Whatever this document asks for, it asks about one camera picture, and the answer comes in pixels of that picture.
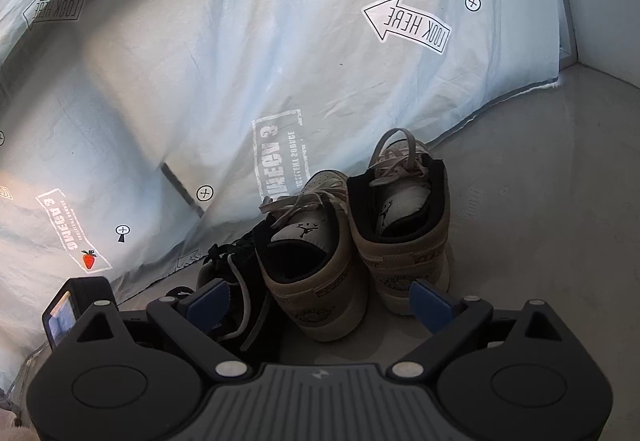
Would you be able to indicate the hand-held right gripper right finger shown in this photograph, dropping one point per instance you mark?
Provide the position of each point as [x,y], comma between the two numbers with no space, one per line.
[432,305]

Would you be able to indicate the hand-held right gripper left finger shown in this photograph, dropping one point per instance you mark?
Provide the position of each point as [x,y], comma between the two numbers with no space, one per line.
[210,303]

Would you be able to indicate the beige laced sneaker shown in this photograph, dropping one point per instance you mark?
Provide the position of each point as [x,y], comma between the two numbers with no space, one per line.
[325,306]
[420,261]

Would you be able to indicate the black sneaker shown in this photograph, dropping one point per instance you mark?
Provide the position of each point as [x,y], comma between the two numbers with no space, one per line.
[255,316]

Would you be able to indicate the light blue printed sheet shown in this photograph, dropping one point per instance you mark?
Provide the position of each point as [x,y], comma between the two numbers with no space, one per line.
[200,71]

